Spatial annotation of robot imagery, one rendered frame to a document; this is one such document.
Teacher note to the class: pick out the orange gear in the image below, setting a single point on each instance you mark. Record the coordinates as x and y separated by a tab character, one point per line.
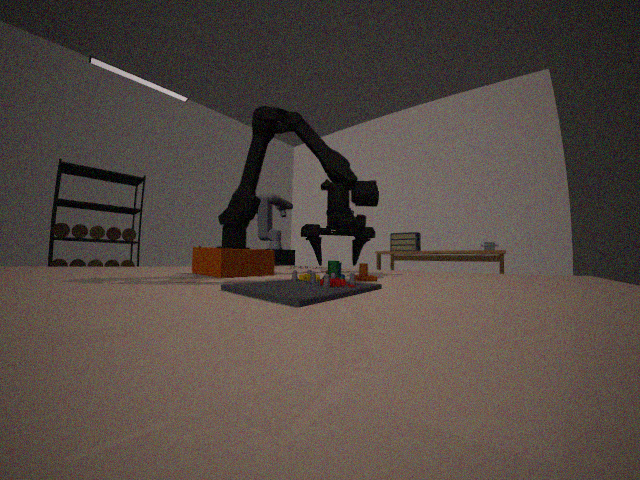
363	274

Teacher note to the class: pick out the red gear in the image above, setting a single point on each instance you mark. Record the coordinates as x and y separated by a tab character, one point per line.
335	282

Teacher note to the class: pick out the green gear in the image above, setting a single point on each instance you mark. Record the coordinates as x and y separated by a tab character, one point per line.
333	267

